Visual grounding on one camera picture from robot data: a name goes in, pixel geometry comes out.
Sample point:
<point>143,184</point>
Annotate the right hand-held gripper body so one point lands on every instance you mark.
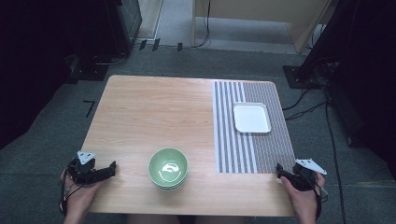
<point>305,180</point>

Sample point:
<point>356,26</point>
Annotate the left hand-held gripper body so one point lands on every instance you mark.
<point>83,174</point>

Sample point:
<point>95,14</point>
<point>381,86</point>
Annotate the person's right hand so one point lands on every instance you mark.
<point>305,202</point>

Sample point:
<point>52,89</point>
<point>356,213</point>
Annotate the person's left hand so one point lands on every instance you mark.
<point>77,196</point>

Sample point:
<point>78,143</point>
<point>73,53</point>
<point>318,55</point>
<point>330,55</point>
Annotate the grey striped placemat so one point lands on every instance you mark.
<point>274,149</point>

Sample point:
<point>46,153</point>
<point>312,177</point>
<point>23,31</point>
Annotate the green ceramic bowl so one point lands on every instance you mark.
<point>168,187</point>
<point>168,166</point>

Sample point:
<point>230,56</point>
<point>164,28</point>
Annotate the white square plate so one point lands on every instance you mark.
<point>251,117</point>

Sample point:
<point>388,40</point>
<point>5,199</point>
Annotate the black stand base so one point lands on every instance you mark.
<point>295,77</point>

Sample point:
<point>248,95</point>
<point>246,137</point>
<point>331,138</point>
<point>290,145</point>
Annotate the black floor equipment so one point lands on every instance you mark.
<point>88,68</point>

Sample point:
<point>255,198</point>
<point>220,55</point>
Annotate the black curtain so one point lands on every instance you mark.
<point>370,77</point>
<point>34,62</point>

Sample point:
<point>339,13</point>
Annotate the black tape strip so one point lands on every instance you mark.
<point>156,44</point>
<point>179,47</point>
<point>142,44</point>

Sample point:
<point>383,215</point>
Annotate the dark equipment cabinet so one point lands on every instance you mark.
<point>127,21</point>

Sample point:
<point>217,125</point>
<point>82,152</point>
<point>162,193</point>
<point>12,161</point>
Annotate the light wooden cabinet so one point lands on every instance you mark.
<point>264,9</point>

